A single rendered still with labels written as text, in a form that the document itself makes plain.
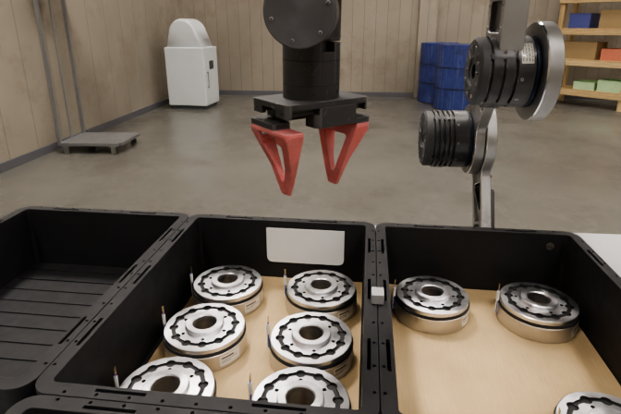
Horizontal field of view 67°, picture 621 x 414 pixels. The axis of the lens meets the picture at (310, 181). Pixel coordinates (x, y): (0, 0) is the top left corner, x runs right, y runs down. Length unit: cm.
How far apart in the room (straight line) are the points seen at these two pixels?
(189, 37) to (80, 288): 664
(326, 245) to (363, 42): 789
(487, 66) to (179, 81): 666
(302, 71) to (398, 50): 816
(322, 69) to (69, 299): 55
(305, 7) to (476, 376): 46
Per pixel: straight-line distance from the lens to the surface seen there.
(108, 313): 57
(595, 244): 139
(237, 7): 881
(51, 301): 83
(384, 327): 51
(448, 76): 732
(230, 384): 60
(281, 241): 76
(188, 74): 738
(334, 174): 52
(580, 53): 861
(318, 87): 45
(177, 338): 63
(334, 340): 60
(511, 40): 102
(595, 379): 68
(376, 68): 860
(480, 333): 70
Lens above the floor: 123
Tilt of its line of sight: 18 degrees down
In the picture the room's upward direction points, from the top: straight up
